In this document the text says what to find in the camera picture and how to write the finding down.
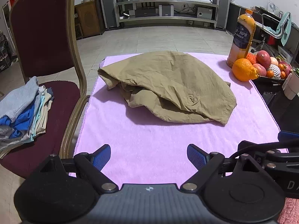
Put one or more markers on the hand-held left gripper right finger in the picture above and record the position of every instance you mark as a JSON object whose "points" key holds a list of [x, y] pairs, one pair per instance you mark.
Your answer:
{"points": [[195, 158]]}

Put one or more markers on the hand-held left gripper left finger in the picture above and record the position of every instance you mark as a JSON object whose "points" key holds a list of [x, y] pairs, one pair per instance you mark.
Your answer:
{"points": [[102, 156]]}

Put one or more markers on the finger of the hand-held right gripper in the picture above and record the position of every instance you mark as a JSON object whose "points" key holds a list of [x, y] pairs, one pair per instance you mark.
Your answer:
{"points": [[261, 145], [289, 136]]}

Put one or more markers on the khaki cloth garment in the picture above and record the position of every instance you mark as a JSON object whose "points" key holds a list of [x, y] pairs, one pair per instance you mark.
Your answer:
{"points": [[175, 81]]}

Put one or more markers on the stack of folded clothes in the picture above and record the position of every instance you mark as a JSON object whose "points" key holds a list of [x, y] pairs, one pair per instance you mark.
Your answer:
{"points": [[18, 98]]}

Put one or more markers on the pink fleece clothing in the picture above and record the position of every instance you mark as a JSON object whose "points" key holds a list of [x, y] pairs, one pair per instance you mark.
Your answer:
{"points": [[290, 212]]}

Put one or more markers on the pink fleece blanket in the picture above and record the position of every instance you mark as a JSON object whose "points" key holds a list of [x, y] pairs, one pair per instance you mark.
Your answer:
{"points": [[149, 135]]}

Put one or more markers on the black fruit tray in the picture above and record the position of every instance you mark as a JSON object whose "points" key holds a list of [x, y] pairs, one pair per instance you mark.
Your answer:
{"points": [[266, 79]]}

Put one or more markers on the small tangerine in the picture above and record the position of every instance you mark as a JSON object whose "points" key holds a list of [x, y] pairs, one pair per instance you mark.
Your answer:
{"points": [[283, 75], [269, 74], [280, 67]]}

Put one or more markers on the white foam-netted fruit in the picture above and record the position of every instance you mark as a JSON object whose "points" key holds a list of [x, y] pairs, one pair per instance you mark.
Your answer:
{"points": [[274, 71]]}

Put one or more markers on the pink dragon fruit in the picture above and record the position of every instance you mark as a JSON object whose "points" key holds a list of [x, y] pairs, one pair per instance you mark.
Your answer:
{"points": [[287, 66]]}

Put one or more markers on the pale pink apple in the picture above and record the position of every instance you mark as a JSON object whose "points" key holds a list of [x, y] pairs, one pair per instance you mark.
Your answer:
{"points": [[274, 61]]}

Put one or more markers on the large knobbed orange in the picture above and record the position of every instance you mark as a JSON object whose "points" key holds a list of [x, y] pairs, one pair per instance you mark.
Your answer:
{"points": [[244, 70]]}

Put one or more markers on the orange mesh-wrapped fruit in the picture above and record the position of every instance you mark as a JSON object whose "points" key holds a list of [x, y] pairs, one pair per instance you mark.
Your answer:
{"points": [[251, 58]]}

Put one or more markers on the chrome office chair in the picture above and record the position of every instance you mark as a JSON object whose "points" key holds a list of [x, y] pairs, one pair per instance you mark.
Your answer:
{"points": [[283, 25]]}

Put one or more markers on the orange juice bottle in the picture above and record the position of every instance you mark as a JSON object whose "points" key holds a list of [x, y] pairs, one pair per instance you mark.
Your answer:
{"points": [[243, 32]]}

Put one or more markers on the white desk fan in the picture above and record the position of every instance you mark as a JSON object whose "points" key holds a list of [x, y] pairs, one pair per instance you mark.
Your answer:
{"points": [[272, 6]]}

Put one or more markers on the wooden cabinet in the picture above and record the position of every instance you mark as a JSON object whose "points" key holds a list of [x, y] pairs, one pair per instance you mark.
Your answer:
{"points": [[90, 18]]}

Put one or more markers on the dark red gold-framed chair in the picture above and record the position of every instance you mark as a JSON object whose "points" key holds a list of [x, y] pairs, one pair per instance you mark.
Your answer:
{"points": [[42, 28]]}

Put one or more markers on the silver subwoofer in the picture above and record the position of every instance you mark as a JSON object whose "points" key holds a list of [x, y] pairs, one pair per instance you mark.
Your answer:
{"points": [[204, 12]]}

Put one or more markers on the grey tower speaker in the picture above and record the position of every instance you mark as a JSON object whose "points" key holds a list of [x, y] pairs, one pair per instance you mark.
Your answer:
{"points": [[108, 4], [222, 4]]}

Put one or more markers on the silver box speaker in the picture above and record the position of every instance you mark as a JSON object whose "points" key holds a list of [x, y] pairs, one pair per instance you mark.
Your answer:
{"points": [[166, 10]]}

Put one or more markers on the black media player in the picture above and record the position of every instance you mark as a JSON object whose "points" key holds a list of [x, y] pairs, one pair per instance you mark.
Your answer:
{"points": [[147, 12]]}

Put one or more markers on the grey media shelf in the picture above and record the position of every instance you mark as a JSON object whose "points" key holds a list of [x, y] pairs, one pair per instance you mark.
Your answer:
{"points": [[163, 2]]}

